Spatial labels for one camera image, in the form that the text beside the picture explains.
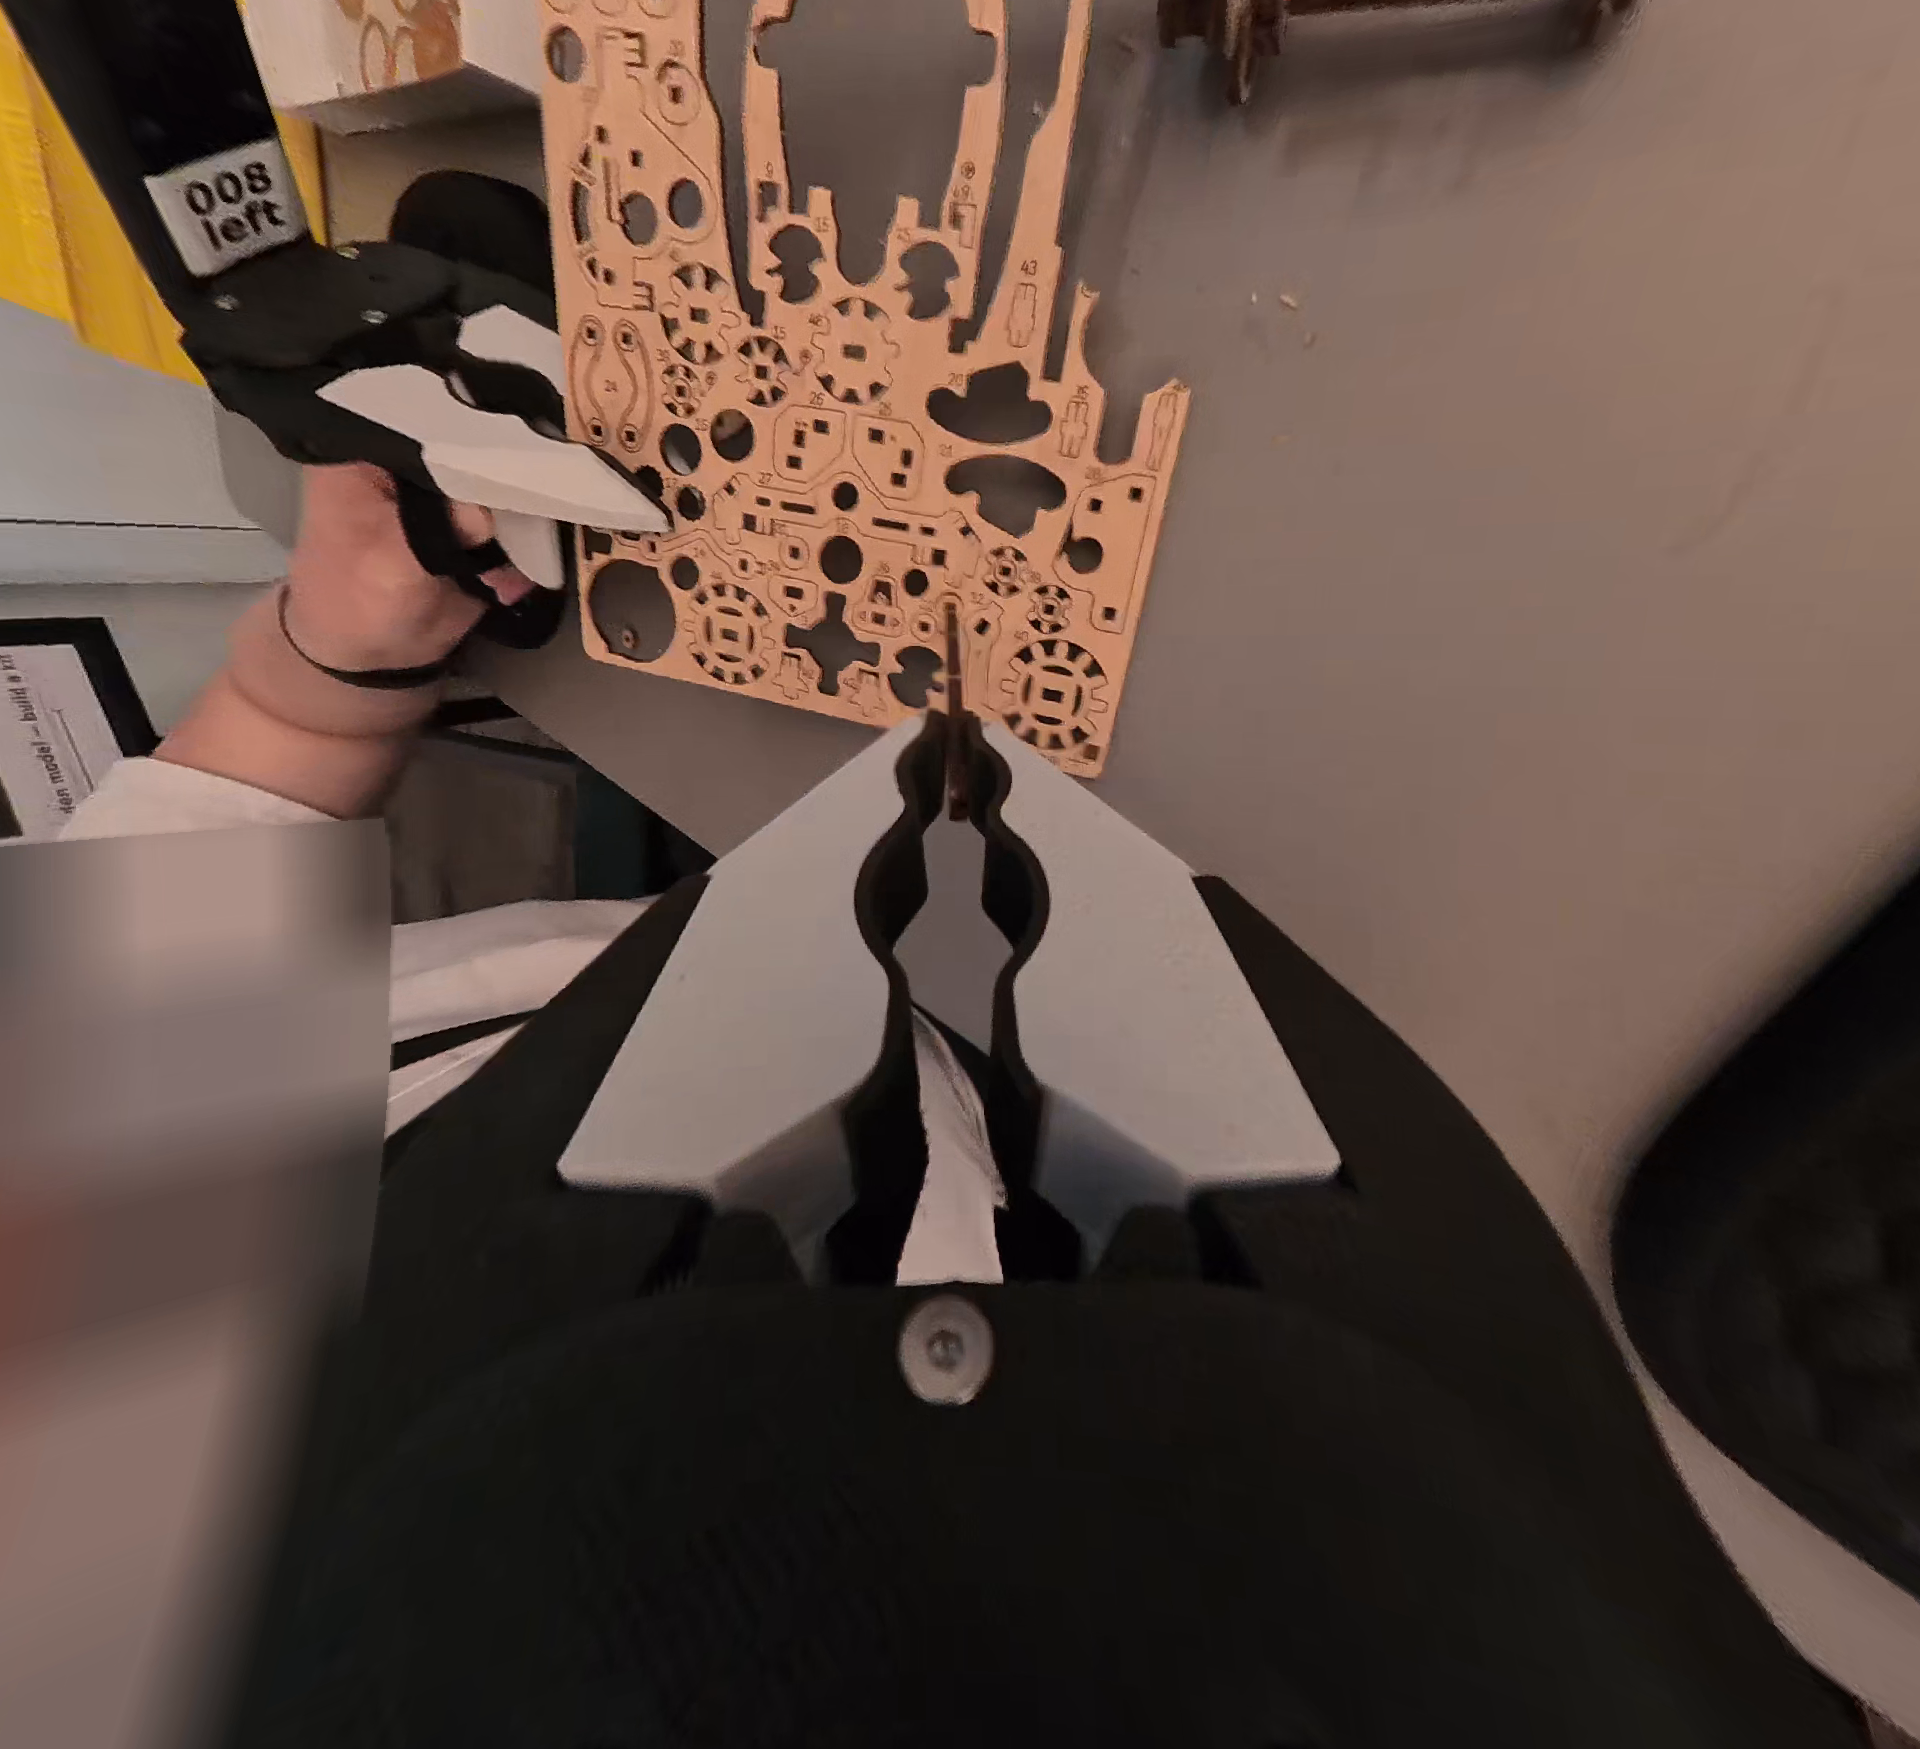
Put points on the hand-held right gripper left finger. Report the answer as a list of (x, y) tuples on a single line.
[(721, 1029)]

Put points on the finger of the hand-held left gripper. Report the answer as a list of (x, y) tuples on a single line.
[(510, 483), (510, 346)]

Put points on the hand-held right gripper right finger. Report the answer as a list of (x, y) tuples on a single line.
[(1155, 1029)]

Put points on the small dark wooden model part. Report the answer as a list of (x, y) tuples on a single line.
[(955, 714)]

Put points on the laser-cut wooden parts sheet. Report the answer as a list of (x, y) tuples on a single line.
[(901, 429)]

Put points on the person's left hand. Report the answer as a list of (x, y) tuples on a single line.
[(361, 579)]

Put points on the black pouch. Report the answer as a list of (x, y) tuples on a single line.
[(465, 223)]

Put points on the yellow plastic bin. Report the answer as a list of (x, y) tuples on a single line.
[(61, 219)]

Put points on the black wristband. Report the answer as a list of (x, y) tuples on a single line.
[(374, 677)]

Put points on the person's white shirt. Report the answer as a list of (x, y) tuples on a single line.
[(481, 969)]

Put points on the black bordered printed sheet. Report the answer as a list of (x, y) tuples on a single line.
[(61, 729)]

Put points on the black mesh chair cushion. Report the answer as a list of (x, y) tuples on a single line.
[(1771, 1209)]

